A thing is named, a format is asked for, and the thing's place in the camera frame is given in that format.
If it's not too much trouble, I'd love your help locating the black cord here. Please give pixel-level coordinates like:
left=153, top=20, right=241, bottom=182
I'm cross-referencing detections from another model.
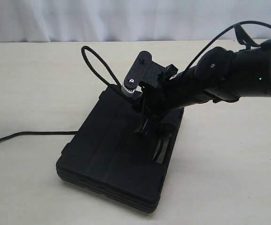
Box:
left=0, top=45, right=173, bottom=162

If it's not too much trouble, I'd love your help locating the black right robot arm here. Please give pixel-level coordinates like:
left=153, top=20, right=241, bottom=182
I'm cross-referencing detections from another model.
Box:
left=124, top=39, right=271, bottom=135

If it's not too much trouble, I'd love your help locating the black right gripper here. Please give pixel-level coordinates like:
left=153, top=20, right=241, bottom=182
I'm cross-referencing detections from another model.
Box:
left=132, top=86, right=185, bottom=142

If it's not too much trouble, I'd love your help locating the black plastic carrying case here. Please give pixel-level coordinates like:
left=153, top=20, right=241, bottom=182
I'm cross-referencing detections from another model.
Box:
left=56, top=88, right=183, bottom=213

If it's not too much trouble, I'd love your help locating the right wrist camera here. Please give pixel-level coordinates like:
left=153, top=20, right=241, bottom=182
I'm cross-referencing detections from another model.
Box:
left=121, top=51, right=178, bottom=97

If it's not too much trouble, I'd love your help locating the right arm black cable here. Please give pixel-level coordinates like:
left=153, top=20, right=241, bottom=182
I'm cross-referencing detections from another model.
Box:
left=184, top=20, right=271, bottom=73

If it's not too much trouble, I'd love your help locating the white backdrop curtain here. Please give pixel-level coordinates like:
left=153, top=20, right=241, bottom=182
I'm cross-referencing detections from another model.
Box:
left=0, top=0, right=271, bottom=42

